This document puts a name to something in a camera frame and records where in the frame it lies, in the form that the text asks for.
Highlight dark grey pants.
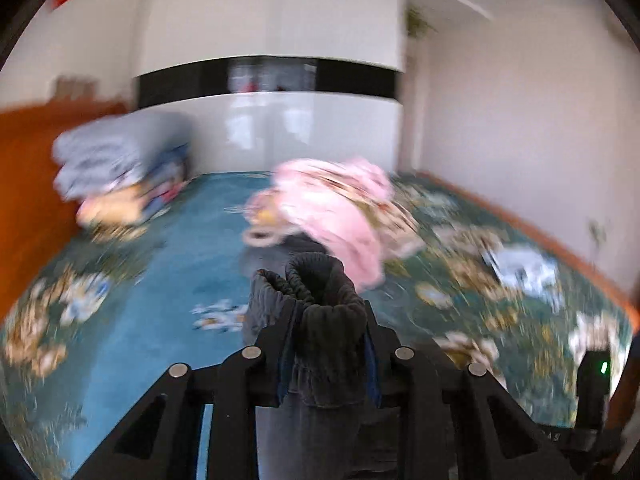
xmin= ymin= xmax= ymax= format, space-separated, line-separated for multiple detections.
xmin=240 ymin=252 xmax=401 ymax=480

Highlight cartoon print pink cloth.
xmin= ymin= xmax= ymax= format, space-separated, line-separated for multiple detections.
xmin=245 ymin=157 xmax=426 ymax=261

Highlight beige knit garment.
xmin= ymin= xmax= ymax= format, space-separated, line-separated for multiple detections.
xmin=241 ymin=225 xmax=296 ymax=248

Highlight folded light blue quilt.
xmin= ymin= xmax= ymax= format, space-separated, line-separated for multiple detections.
xmin=52 ymin=110 xmax=193 ymax=203

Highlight pink fleece garment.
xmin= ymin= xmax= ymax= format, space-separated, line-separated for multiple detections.
xmin=280 ymin=180 xmax=388 ymax=291

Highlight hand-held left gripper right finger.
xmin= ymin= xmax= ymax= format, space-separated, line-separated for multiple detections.
xmin=362 ymin=301 xmax=576 ymax=480

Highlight pale blue white garment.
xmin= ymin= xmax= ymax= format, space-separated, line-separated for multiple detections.
xmin=482 ymin=242 xmax=566 ymax=311

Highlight folded floral quilt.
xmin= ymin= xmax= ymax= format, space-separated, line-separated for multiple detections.
xmin=75 ymin=145 xmax=193 ymax=228

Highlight grey velvet garment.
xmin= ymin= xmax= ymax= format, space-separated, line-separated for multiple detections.
xmin=240 ymin=235 xmax=331 ymax=281

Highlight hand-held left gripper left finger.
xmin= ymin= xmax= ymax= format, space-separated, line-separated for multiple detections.
xmin=75 ymin=307 xmax=297 ymax=480

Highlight orange wooden bed rail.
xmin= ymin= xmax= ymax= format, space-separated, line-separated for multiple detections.
xmin=420 ymin=171 xmax=640 ymax=323

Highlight green hanging plant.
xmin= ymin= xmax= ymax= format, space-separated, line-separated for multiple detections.
xmin=405 ymin=5 xmax=436 ymax=41

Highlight white wardrobe with black band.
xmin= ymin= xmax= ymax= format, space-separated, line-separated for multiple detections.
xmin=132 ymin=0 xmax=406 ymax=176

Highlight orange wooden headboard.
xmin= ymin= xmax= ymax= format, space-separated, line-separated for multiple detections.
xmin=0 ymin=100 xmax=131 ymax=321

